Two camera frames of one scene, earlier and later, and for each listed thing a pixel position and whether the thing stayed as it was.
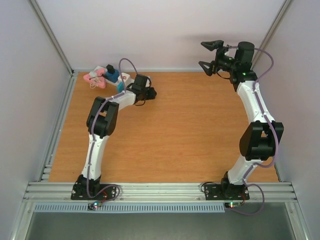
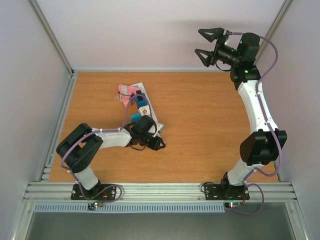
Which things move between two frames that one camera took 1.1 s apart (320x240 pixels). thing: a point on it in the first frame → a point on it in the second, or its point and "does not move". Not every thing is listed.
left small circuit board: (92, 206) does not move
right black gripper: (216, 44) → (211, 57)
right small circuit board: (232, 204) does not move
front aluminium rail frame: (61, 192) does not move
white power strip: (131, 81) → (159, 126)
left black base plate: (107, 192) does not move
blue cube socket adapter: (112, 77) → (141, 101)
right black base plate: (223, 192) does not move
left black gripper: (153, 95) → (155, 145)
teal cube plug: (120, 87) → (135, 117)
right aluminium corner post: (272, 30) does not move
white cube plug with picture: (126, 77) → (144, 110)
